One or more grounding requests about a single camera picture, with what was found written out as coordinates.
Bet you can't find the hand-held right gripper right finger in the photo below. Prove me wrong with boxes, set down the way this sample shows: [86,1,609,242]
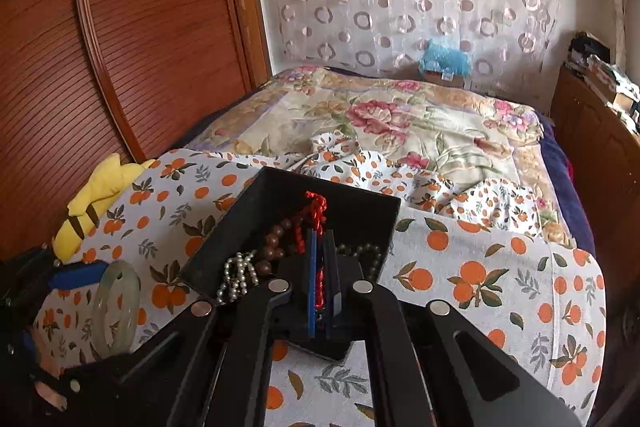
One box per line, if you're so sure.
[324,231,583,427]

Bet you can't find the black box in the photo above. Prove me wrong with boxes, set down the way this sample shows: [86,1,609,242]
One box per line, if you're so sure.
[179,166,402,364]

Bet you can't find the floral quilt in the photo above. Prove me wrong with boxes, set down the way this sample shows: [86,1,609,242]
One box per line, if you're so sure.
[187,66,576,248]

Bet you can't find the cardboard box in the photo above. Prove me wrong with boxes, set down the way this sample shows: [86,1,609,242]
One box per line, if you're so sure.
[422,69,466,86]

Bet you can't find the dark blue blanket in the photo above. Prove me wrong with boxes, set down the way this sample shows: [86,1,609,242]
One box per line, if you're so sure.
[537,112,596,253]

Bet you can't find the brown wooden bead bracelet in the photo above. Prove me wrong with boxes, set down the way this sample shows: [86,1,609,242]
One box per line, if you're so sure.
[250,212,313,278]

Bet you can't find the blue plastic bag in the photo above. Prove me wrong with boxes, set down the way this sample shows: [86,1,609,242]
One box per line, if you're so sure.
[419,39,473,75]

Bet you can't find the wooden slatted wardrobe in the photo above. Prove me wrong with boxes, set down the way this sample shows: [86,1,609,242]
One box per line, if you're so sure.
[0,0,273,260]

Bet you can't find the person's left hand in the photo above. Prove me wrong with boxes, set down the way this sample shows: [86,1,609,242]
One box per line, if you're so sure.
[25,324,69,413]

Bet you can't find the yellow plush toy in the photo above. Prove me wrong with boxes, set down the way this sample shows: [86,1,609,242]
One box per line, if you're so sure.
[52,153,156,260]

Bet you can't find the pearl bracelet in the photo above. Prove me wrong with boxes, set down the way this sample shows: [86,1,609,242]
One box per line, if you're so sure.
[216,252,261,305]

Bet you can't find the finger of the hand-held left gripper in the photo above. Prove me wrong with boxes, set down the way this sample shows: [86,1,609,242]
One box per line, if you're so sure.
[47,259,110,294]
[54,349,137,427]

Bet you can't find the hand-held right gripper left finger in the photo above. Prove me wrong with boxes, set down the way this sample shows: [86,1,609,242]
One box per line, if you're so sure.
[107,229,318,427]

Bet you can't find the grey bead necklace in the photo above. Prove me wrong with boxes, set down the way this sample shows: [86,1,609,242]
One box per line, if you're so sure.
[336,243,386,280]

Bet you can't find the pale green jade bangle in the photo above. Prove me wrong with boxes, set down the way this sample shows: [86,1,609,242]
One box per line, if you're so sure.
[91,259,140,354]

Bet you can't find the wooden cabinet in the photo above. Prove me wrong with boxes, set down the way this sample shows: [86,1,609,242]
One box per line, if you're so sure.
[550,64,640,258]

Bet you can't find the stack of books and papers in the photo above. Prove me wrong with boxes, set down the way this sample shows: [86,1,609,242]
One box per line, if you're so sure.
[567,31,640,118]

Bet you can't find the orange-print white cloth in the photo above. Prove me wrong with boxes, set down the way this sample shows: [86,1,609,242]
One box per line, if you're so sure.
[35,132,608,427]

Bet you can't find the red cord necklace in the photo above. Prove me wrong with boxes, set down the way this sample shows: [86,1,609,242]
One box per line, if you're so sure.
[292,191,328,310]

